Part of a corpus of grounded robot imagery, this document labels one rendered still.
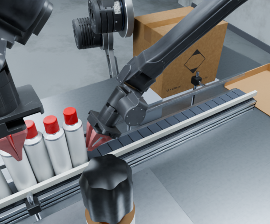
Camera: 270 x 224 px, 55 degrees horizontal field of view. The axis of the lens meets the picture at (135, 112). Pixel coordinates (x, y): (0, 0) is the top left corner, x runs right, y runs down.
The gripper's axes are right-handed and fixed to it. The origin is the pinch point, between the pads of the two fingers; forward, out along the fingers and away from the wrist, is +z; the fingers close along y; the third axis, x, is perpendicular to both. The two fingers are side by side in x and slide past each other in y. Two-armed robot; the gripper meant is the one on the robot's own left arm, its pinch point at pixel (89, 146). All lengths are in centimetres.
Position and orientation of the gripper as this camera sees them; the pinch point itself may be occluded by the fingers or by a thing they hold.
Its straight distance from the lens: 77.1
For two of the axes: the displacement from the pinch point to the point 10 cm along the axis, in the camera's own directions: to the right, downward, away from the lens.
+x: 6.6, 2.4, 7.1
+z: -5.4, 8.1, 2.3
